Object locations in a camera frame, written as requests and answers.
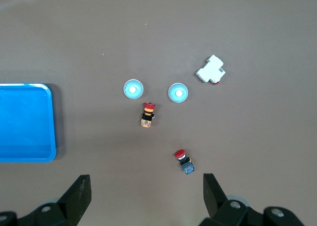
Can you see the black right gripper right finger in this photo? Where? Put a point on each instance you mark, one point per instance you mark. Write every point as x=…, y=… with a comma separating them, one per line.
x=215, y=201

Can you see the white circuit breaker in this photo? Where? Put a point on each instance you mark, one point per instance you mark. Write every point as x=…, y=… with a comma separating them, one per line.
x=210, y=70

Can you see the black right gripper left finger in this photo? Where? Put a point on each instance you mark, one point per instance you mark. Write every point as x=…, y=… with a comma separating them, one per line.
x=71, y=201

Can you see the blue plastic tray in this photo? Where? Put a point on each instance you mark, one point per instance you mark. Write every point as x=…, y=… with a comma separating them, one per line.
x=24, y=122

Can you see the blue bell with cream button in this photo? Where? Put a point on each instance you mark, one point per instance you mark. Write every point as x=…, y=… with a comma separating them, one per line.
x=133, y=89
x=177, y=93

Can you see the red push button black body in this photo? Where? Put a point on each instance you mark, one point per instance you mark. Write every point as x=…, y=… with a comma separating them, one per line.
x=184, y=161

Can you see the red yellow emergency stop button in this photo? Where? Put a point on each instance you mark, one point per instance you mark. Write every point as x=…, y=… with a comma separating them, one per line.
x=147, y=114

